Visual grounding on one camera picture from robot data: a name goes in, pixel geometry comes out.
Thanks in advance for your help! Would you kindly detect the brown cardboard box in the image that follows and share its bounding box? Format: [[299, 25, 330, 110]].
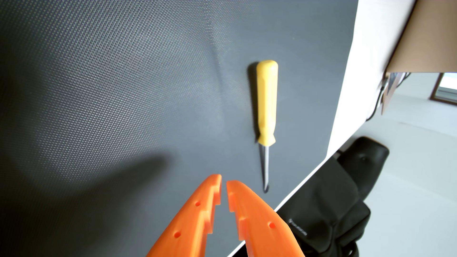
[[385, 0, 457, 74]]

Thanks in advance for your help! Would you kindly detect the pink laptop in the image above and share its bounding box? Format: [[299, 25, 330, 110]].
[[381, 72, 406, 115]]

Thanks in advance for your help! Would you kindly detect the dark grey textured mat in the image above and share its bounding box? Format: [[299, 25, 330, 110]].
[[0, 0, 359, 257]]

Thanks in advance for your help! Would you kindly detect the black office chair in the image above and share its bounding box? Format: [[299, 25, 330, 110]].
[[232, 136, 390, 257]]

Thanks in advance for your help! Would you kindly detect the brown framed window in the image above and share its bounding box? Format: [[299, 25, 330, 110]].
[[429, 72, 457, 106]]

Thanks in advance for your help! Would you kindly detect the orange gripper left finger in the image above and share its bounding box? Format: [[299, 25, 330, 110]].
[[146, 174, 223, 257]]

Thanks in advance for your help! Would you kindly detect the black laptop cable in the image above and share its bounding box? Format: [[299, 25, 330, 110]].
[[366, 77, 389, 122]]

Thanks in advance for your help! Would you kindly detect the yellow handled screwdriver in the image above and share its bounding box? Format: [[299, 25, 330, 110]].
[[256, 60, 279, 193]]

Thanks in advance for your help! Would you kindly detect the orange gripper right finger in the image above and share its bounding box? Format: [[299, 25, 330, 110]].
[[226, 180, 306, 257]]

